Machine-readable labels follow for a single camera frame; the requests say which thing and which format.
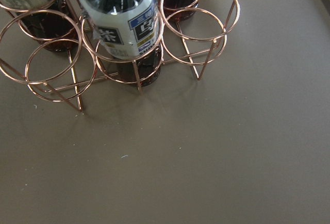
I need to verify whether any tea bottle one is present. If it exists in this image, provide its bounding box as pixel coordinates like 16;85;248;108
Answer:
80;0;161;86

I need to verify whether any tea bottle three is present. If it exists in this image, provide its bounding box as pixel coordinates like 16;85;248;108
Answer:
1;0;78;52

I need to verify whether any copper wire bottle rack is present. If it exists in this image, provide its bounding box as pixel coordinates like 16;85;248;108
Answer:
1;0;240;103

